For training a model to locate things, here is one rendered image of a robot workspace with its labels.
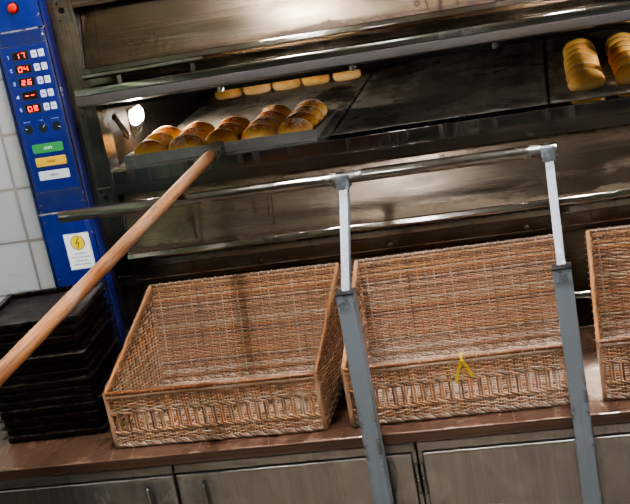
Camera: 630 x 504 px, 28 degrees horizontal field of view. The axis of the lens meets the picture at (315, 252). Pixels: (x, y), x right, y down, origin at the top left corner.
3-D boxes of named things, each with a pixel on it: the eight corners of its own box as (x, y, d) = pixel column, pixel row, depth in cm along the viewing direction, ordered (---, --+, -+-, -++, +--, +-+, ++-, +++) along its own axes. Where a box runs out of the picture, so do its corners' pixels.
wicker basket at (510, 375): (368, 352, 346) (351, 258, 338) (575, 328, 335) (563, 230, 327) (348, 430, 300) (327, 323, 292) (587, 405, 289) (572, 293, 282)
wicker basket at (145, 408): (167, 373, 359) (146, 282, 351) (360, 353, 346) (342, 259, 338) (111, 451, 313) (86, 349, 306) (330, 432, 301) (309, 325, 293)
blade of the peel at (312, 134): (317, 139, 335) (315, 129, 335) (125, 166, 348) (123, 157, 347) (338, 108, 369) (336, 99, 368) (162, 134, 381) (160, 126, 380)
